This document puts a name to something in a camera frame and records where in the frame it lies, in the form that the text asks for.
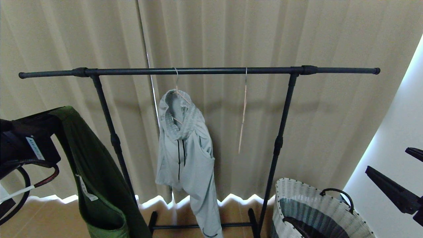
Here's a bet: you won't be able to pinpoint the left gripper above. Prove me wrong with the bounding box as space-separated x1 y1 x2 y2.
0 118 62 172

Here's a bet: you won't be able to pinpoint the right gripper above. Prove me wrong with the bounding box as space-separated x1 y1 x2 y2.
365 147 423 228

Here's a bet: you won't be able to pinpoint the green garment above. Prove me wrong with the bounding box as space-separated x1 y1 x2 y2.
49 106 153 238

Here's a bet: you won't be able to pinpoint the pink clothes hanger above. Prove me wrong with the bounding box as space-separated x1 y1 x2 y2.
238 67 249 155
170 67 192 125

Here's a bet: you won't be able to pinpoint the pale grey shorts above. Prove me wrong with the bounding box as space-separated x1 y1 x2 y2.
155 89 224 238

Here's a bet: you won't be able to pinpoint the white laundry basket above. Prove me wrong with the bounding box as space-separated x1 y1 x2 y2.
271 178 376 238

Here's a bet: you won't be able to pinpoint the black clothes rack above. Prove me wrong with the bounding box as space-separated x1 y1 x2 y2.
19 65 381 238

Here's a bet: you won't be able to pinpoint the beige curtain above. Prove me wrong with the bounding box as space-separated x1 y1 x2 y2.
0 0 423 203

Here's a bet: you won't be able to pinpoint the black cable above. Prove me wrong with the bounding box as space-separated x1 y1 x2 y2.
0 165 32 226

